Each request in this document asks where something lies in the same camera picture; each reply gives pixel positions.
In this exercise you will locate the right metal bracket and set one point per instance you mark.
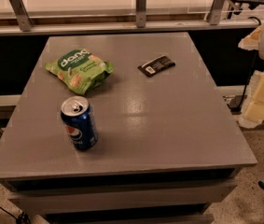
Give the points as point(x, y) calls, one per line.
point(214, 15)

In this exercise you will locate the green rice chip bag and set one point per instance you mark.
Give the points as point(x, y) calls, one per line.
point(80, 70)

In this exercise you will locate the black snack bar wrapper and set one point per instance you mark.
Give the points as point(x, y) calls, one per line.
point(155, 66)

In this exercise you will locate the blue pepsi can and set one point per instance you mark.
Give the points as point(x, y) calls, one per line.
point(79, 123)

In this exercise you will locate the grey drawer cabinet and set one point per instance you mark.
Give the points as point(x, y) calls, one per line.
point(145, 198)

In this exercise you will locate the left metal bracket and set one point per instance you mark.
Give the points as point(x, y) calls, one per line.
point(21, 14)

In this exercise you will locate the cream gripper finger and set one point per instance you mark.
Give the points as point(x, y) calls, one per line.
point(250, 42)
point(253, 106)

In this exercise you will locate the middle metal bracket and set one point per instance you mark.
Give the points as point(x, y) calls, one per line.
point(140, 13)

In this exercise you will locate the metal bracket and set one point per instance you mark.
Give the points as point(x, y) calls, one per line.
point(140, 13)
point(214, 15)
point(21, 14)

